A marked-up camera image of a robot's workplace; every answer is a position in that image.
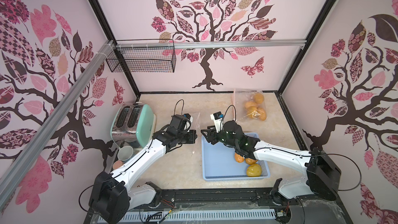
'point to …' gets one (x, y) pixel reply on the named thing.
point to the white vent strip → (174, 215)
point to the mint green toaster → (133, 125)
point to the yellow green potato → (254, 170)
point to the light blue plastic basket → (218, 163)
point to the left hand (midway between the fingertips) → (196, 139)
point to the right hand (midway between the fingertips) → (203, 128)
